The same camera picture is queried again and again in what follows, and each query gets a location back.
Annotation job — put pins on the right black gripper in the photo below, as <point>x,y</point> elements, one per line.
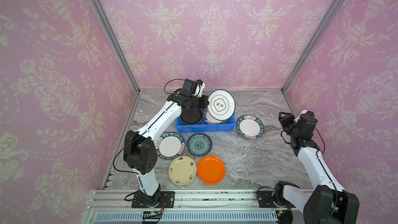
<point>284,119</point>

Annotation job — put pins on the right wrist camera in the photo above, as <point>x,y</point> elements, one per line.
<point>302,112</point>

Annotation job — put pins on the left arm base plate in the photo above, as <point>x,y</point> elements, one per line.
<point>158,200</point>

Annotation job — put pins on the left aluminium corner post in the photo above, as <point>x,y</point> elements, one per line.
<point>105,24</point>

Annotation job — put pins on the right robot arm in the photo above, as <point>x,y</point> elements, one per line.
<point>330,202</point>

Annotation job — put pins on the teal patterned plate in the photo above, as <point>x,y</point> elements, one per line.
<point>199,144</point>

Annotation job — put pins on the white plate quatrefoil emblem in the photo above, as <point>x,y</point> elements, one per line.
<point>221,105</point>

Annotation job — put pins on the aluminium front rail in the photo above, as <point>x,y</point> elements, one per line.
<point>231,206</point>

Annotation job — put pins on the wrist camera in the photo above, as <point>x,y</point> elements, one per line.
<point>200,88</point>
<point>302,112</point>

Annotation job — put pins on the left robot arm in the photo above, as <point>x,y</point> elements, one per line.
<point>139,152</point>

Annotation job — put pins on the green rim plate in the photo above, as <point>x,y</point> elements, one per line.
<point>211,120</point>
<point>170,145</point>
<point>250,127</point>

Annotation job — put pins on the orange plate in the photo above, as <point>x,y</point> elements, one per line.
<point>211,169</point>

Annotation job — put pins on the aluminium corner post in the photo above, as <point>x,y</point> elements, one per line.
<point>105,24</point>
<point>313,41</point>

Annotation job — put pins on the black plate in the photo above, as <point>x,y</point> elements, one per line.
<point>191,116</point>

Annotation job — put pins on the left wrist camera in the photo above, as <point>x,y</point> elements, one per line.
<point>200,88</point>

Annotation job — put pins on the right aluminium corner post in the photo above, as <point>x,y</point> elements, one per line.
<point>313,41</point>

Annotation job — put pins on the cream floral plate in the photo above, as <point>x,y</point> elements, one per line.
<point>182,170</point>

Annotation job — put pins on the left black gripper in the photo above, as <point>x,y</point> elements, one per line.
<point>204,101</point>

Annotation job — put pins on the blue plastic bin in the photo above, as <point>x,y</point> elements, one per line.
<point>203,126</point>

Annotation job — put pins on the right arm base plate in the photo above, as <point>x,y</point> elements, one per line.
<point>288,197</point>

